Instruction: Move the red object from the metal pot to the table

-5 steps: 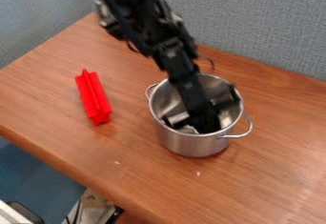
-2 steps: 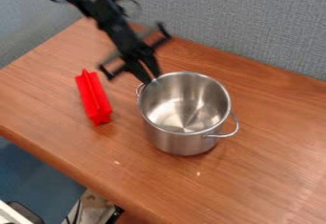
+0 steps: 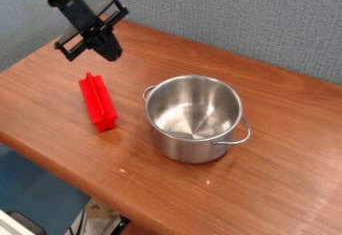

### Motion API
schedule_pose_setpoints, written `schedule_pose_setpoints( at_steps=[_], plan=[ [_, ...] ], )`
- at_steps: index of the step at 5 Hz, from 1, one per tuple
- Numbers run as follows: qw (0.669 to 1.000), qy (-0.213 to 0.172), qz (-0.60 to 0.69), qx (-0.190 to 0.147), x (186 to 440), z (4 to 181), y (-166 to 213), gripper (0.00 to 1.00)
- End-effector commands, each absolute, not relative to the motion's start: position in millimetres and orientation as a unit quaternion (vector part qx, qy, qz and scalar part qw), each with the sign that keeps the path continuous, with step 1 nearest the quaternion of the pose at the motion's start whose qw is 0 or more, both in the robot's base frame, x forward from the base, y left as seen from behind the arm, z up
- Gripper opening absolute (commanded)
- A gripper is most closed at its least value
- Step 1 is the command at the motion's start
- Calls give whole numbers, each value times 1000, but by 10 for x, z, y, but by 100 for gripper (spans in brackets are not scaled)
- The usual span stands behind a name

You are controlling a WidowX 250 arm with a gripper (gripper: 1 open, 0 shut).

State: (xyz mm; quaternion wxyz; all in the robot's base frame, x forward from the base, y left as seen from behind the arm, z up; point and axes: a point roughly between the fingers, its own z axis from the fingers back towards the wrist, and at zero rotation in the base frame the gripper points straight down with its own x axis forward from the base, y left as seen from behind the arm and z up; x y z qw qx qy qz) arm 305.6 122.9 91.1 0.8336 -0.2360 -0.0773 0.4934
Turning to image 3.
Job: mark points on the red rectangular block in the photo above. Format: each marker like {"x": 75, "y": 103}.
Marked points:
{"x": 98, "y": 101}

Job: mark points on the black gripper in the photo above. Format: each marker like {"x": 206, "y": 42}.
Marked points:
{"x": 91, "y": 28}

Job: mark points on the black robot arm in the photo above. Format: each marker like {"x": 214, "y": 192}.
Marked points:
{"x": 91, "y": 28}

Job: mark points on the white object at corner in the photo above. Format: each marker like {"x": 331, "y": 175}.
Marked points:
{"x": 9, "y": 227}

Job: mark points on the black table leg frame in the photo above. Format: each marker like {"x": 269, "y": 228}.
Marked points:
{"x": 95, "y": 222}

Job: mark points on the stainless steel pot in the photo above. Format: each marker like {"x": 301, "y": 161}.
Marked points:
{"x": 195, "y": 115}

